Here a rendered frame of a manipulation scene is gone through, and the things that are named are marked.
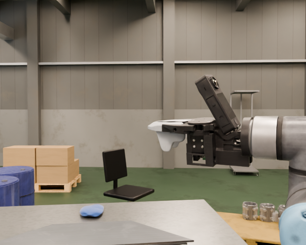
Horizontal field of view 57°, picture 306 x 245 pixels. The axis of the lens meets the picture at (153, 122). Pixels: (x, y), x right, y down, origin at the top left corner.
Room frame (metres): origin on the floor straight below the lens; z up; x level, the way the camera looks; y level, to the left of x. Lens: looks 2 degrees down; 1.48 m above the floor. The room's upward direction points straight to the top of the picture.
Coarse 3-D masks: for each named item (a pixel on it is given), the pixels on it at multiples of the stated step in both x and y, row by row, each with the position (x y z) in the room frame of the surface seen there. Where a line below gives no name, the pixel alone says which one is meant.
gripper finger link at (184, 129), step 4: (164, 124) 0.55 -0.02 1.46; (168, 124) 0.54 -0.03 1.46; (172, 124) 0.54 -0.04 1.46; (176, 124) 0.54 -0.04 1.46; (180, 124) 0.53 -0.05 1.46; (184, 124) 0.53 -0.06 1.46; (188, 124) 0.53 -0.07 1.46; (164, 128) 0.55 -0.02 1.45; (168, 128) 0.54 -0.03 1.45; (172, 128) 0.53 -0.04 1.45; (176, 128) 0.52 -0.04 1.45; (180, 128) 0.52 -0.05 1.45; (184, 128) 0.52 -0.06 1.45; (188, 128) 0.51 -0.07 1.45; (192, 128) 0.51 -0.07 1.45; (196, 128) 0.52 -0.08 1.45; (200, 128) 0.52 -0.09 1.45; (176, 132) 0.53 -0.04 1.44; (180, 132) 0.52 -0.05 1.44; (184, 132) 0.52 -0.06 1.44; (188, 132) 0.52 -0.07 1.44
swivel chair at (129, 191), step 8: (104, 152) 3.46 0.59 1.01; (112, 152) 3.57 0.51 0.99; (120, 152) 3.71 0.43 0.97; (104, 160) 3.44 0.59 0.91; (112, 160) 3.55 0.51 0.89; (120, 160) 3.69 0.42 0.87; (104, 168) 3.44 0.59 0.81; (112, 168) 3.53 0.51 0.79; (120, 168) 3.67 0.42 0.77; (112, 176) 3.51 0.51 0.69; (120, 176) 3.64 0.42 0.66; (104, 192) 3.42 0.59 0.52; (112, 192) 3.39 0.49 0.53; (120, 192) 3.39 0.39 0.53; (128, 192) 3.39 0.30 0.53; (136, 192) 3.39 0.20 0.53; (144, 192) 3.40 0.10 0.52; (152, 192) 3.53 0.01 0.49; (128, 200) 3.23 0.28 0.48
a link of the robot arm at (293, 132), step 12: (288, 120) 0.46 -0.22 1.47; (300, 120) 0.45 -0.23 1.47; (288, 132) 0.44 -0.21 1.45; (300, 132) 0.44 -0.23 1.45; (276, 144) 0.45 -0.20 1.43; (288, 144) 0.44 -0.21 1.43; (300, 144) 0.43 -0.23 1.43; (288, 156) 0.45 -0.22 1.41; (300, 156) 0.44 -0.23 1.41; (300, 168) 0.44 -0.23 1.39
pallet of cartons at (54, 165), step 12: (12, 156) 5.29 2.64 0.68; (24, 156) 5.29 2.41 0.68; (36, 156) 5.30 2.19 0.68; (48, 156) 5.29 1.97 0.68; (60, 156) 5.29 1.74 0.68; (72, 156) 5.58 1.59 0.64; (36, 168) 5.32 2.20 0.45; (48, 168) 5.31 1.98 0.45; (60, 168) 5.30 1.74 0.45; (72, 168) 5.57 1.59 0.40; (36, 180) 5.36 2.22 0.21; (48, 180) 5.31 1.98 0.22; (60, 180) 5.30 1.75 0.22; (72, 180) 5.55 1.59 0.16
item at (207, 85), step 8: (200, 80) 0.52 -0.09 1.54; (208, 80) 0.51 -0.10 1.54; (216, 80) 0.53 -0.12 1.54; (200, 88) 0.52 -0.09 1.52; (208, 88) 0.51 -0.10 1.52; (216, 88) 0.52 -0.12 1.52; (208, 96) 0.51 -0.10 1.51; (216, 96) 0.50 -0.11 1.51; (224, 96) 0.54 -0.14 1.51; (208, 104) 0.51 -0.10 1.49; (216, 104) 0.51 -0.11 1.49; (224, 104) 0.51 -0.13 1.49; (216, 112) 0.51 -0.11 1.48; (224, 112) 0.50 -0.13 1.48; (232, 112) 0.53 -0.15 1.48; (216, 120) 0.51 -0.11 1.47; (224, 120) 0.50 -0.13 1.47; (232, 120) 0.50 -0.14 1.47; (224, 128) 0.50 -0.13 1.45; (232, 128) 0.50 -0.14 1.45
